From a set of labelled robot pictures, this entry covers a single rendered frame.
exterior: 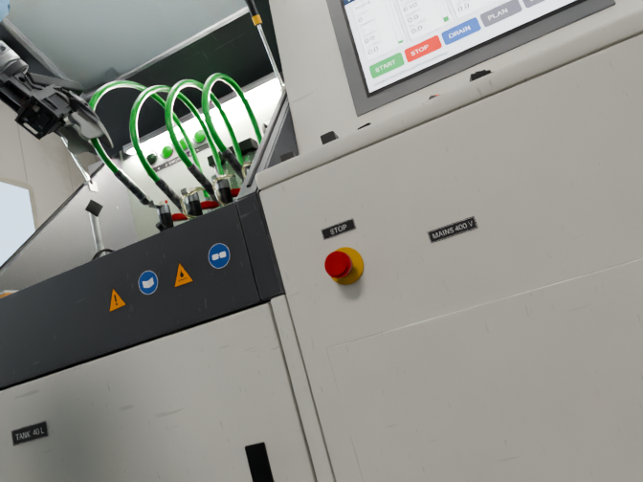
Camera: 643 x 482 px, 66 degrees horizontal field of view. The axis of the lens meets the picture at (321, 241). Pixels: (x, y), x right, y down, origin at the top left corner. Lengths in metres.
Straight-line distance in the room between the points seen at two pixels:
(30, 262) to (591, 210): 1.12
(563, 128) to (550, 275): 0.18
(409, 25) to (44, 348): 0.91
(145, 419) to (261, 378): 0.21
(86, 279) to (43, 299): 0.10
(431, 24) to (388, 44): 0.09
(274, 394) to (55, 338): 0.43
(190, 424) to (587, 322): 0.56
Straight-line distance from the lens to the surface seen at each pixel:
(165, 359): 0.83
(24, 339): 1.04
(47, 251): 1.34
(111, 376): 0.90
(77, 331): 0.94
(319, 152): 0.72
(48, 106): 1.04
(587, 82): 0.70
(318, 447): 0.72
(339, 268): 0.64
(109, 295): 0.89
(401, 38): 1.06
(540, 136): 0.67
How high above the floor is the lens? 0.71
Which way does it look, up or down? 11 degrees up
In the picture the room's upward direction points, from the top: 16 degrees counter-clockwise
